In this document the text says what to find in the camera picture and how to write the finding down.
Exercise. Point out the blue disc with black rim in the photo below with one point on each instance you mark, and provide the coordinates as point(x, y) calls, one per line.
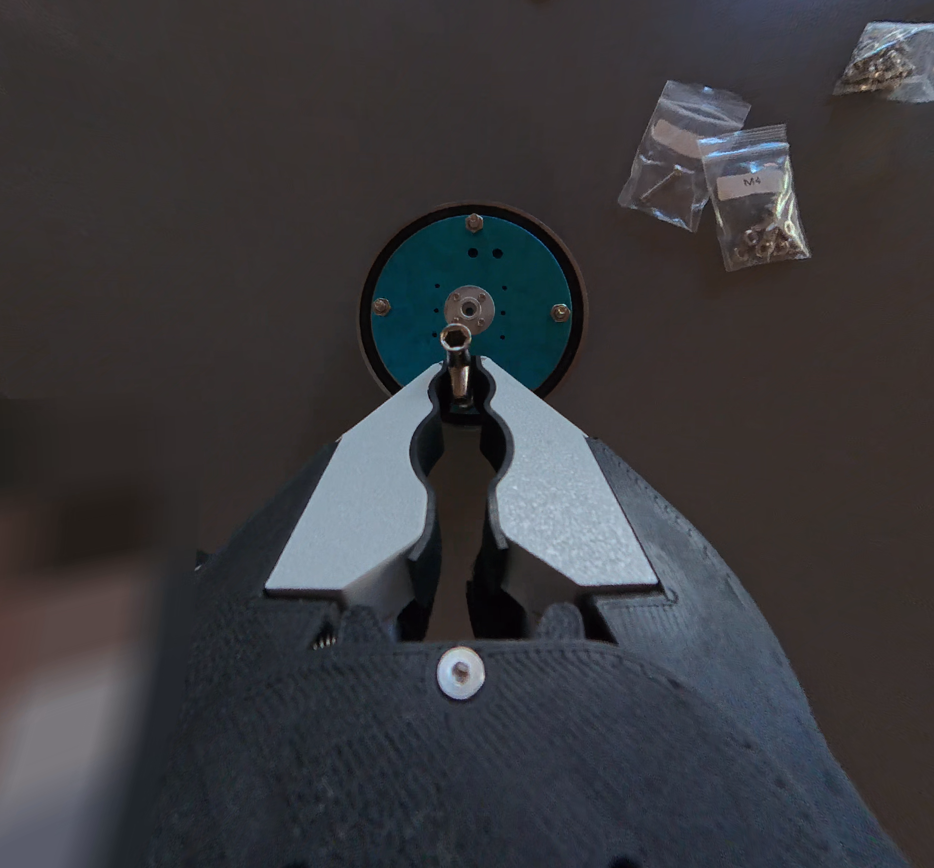
point(408, 277)

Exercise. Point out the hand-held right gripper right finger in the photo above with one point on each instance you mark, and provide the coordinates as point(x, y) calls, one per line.
point(569, 510)

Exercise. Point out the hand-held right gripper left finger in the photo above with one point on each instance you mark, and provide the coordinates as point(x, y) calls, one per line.
point(350, 518)

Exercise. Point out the metal cross socket wrench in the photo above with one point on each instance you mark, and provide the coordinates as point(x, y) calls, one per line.
point(458, 361)

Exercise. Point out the clear plastic parts bag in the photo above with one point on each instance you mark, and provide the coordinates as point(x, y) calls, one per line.
point(759, 204)
point(671, 153)

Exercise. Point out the clear bag of dark screws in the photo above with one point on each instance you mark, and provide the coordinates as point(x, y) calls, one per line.
point(886, 61)

